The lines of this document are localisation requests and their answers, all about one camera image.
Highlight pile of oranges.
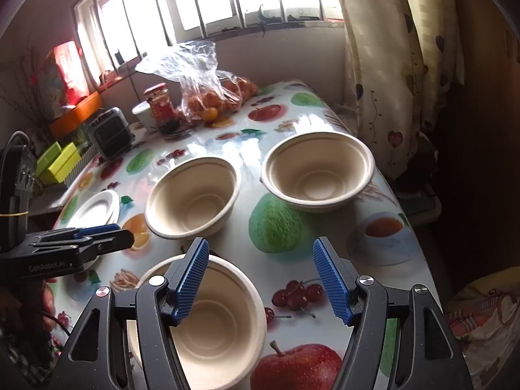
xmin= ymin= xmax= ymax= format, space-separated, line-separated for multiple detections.
xmin=179 ymin=77 xmax=260 ymax=124

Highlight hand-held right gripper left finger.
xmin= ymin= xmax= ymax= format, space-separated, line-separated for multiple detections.
xmin=55 ymin=237 xmax=210 ymax=390

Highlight clear plastic bag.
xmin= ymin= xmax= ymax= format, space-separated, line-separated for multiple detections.
xmin=135 ymin=41 xmax=261 ymax=124

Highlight beige paper bowl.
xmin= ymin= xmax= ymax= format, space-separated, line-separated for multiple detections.
xmin=261 ymin=132 xmax=375 ymax=213
xmin=128 ymin=254 xmax=267 ymax=390
xmin=145 ymin=157 xmax=241 ymax=240

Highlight white plastic tub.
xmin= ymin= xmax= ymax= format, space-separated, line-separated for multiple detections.
xmin=132 ymin=101 xmax=159 ymax=134

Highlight patterned cream curtain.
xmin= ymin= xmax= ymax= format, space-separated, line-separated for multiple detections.
xmin=329 ymin=0 xmax=468 ymax=181

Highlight white plastic basket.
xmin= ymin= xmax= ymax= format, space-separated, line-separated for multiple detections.
xmin=402 ymin=185 xmax=443 ymax=226

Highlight dried twig branches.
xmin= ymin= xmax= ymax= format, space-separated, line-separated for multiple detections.
xmin=0 ymin=49 xmax=49 ymax=131

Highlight person's left hand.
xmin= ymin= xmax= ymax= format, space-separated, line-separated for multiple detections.
xmin=41 ymin=282 xmax=57 ymax=332

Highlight grey portable fan heater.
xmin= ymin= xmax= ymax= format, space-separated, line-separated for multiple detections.
xmin=87 ymin=108 xmax=135 ymax=159

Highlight fruit print glossy tablecloth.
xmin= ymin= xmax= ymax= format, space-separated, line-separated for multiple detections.
xmin=51 ymin=80 xmax=443 ymax=390

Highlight lime green box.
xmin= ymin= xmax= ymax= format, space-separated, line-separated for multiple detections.
xmin=41 ymin=142 xmax=82 ymax=183

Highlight red label glass jar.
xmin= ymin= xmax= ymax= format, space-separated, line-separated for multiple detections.
xmin=144 ymin=82 xmax=179 ymax=135

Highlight dark green flat box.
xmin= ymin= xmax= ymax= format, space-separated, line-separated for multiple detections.
xmin=36 ymin=142 xmax=61 ymax=173

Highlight grey zigzag striped box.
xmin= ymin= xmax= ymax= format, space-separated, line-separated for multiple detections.
xmin=65 ymin=146 xmax=95 ymax=184

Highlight white ribbed paper plate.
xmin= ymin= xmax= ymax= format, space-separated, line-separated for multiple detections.
xmin=65 ymin=190 xmax=120 ymax=228
xmin=97 ymin=211 xmax=120 ymax=230
xmin=103 ymin=200 xmax=121 ymax=228

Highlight orange tray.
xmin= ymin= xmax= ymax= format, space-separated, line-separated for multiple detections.
xmin=49 ymin=91 xmax=102 ymax=137

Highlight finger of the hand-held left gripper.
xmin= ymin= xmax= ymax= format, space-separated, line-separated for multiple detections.
xmin=69 ymin=229 xmax=134 ymax=256
xmin=41 ymin=224 xmax=121 ymax=242

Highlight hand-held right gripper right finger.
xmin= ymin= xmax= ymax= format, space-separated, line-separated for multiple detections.
xmin=312 ymin=237 xmax=474 ymax=390

